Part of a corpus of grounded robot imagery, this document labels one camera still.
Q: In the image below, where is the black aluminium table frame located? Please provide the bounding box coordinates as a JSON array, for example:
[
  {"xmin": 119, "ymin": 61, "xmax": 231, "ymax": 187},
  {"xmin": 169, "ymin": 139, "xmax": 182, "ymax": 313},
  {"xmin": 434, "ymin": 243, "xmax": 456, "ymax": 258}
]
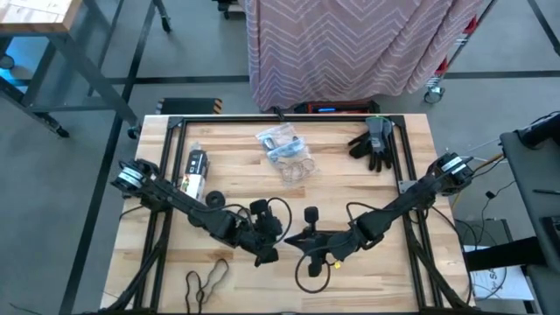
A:
[{"xmin": 100, "ymin": 113, "xmax": 476, "ymax": 315}]

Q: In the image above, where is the black floor stand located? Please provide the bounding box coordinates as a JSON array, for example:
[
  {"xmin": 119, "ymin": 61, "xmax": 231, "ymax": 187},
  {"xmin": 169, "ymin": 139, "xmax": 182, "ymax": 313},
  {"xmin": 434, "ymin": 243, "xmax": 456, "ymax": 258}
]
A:
[{"xmin": 216, "ymin": 0, "xmax": 246, "ymax": 21}]

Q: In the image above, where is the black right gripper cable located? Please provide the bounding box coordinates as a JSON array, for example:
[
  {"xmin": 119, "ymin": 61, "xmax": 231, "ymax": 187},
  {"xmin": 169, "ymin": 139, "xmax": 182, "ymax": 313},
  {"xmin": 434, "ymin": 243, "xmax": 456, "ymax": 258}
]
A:
[{"xmin": 295, "ymin": 253, "xmax": 332, "ymax": 294}]

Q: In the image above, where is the black caster leg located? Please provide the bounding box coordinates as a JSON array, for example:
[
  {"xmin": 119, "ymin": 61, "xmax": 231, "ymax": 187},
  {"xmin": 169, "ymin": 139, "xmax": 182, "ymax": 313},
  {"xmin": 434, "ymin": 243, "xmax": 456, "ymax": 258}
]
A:
[{"xmin": 150, "ymin": 0, "xmax": 173, "ymax": 34}]

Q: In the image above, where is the wooden workbench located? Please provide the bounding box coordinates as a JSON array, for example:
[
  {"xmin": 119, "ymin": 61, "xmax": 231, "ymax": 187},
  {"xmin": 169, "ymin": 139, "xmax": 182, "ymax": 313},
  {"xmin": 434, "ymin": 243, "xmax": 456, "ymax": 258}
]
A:
[{"xmin": 0, "ymin": 0, "xmax": 144, "ymax": 140}]

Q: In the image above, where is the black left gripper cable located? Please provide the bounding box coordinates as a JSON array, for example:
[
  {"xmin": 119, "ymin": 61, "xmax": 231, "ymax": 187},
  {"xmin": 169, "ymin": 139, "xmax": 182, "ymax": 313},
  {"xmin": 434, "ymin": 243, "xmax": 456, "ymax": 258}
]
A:
[{"xmin": 266, "ymin": 196, "xmax": 293, "ymax": 246}]

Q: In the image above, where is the yellow cable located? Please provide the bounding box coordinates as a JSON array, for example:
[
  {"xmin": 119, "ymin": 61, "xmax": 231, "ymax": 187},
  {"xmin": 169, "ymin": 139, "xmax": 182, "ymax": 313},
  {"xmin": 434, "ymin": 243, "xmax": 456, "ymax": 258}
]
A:
[{"xmin": 452, "ymin": 151, "xmax": 505, "ymax": 210}]

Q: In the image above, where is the grey-backed work glove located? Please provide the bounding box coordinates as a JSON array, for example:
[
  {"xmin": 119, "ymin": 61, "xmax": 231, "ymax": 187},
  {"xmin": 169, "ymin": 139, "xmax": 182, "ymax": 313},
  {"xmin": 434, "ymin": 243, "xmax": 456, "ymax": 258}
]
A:
[{"xmin": 365, "ymin": 115, "xmax": 394, "ymax": 173}]

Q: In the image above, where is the black white zipper bag box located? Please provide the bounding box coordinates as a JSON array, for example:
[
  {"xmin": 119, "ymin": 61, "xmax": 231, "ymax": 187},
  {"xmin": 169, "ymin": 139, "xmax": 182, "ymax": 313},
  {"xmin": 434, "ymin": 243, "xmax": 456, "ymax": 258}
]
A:
[{"xmin": 178, "ymin": 149, "xmax": 210, "ymax": 202}]

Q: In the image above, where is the black cable with plug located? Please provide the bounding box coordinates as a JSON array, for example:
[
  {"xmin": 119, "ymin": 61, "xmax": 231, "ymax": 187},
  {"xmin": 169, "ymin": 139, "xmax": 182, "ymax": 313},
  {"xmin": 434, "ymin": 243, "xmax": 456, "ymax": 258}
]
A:
[{"xmin": 479, "ymin": 179, "xmax": 517, "ymax": 228}]

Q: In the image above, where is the black yellow striped floor box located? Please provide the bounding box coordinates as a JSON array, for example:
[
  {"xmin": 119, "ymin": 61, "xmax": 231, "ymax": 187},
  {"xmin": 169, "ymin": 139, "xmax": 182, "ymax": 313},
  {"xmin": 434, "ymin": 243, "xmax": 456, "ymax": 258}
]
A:
[{"xmin": 155, "ymin": 96, "xmax": 224, "ymax": 116}]

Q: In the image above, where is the blue wire spool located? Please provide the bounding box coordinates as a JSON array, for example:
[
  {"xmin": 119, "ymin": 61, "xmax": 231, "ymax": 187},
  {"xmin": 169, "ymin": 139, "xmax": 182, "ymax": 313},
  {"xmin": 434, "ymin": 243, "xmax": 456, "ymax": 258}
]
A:
[{"xmin": 205, "ymin": 191, "xmax": 227, "ymax": 210}]

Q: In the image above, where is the wide blue rubber band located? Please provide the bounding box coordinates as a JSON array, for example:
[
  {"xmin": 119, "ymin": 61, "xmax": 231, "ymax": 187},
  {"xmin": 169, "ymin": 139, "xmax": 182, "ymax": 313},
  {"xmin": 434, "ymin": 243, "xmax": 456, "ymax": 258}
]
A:
[{"xmin": 266, "ymin": 139, "xmax": 305, "ymax": 161}]

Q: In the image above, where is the chrome wire rack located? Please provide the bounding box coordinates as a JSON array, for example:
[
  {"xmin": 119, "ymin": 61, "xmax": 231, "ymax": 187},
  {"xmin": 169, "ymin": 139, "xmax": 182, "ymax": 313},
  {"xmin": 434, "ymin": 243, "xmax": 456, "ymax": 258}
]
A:
[{"xmin": 422, "ymin": 0, "xmax": 500, "ymax": 105}]

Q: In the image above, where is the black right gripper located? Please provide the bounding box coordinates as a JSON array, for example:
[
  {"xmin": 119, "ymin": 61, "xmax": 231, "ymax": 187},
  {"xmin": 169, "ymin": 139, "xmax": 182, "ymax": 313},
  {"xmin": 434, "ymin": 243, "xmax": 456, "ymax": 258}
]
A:
[{"xmin": 283, "ymin": 206, "xmax": 358, "ymax": 278}]

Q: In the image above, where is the white printed box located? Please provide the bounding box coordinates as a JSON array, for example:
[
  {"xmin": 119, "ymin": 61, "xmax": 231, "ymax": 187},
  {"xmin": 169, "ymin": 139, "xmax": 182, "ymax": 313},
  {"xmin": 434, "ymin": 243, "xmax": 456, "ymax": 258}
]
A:
[{"xmin": 470, "ymin": 263, "xmax": 536, "ymax": 303}]

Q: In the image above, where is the black work glove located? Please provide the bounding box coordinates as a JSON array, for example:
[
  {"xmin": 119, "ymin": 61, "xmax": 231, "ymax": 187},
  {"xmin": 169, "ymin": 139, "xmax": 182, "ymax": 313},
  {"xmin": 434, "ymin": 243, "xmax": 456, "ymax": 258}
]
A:
[{"xmin": 347, "ymin": 129, "xmax": 374, "ymax": 160}]

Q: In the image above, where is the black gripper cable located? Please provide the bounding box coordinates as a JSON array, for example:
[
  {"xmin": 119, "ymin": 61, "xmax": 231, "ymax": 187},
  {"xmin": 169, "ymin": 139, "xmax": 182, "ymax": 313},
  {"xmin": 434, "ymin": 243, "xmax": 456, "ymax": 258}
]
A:
[
  {"xmin": 295, "ymin": 253, "xmax": 332, "ymax": 294},
  {"xmin": 266, "ymin": 196, "xmax": 293, "ymax": 246}
]

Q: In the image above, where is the thin black rubber band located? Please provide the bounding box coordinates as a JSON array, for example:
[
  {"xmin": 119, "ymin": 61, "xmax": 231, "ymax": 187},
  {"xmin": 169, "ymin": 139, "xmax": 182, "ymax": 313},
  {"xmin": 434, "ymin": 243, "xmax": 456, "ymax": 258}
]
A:
[{"xmin": 201, "ymin": 257, "xmax": 231, "ymax": 293}]

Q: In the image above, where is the black side desk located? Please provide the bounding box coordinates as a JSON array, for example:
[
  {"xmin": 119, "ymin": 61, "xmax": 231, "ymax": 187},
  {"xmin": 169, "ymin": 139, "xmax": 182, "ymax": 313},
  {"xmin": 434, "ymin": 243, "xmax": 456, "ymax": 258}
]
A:
[{"xmin": 500, "ymin": 111, "xmax": 560, "ymax": 315}]

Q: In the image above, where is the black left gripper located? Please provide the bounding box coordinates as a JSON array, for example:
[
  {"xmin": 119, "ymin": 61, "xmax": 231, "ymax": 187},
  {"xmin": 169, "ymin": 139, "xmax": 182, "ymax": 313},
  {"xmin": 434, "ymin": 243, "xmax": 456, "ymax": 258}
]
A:
[{"xmin": 234, "ymin": 199, "xmax": 284, "ymax": 268}]

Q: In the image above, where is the black red equipment case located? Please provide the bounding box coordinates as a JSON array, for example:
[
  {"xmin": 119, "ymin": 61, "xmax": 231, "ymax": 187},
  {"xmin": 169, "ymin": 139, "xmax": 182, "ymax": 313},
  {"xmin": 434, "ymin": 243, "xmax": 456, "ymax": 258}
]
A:
[{"xmin": 301, "ymin": 100, "xmax": 382, "ymax": 116}]

